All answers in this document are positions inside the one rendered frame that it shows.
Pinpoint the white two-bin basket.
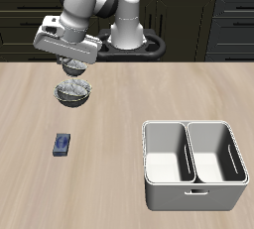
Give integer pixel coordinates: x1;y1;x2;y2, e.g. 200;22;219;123
141;119;250;212

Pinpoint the flat black base plate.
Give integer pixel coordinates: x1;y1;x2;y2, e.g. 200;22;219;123
95;28;167;57

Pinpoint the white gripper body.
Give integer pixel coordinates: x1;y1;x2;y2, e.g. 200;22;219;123
32;26;103;64

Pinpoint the small grey patterned bowl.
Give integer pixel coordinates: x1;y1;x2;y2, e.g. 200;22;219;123
62;58;89;77

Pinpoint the large grey patterned bowl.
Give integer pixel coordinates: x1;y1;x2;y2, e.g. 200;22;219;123
54;78;92;108

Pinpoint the small blue box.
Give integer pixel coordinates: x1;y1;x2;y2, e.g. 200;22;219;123
52;132;71;158

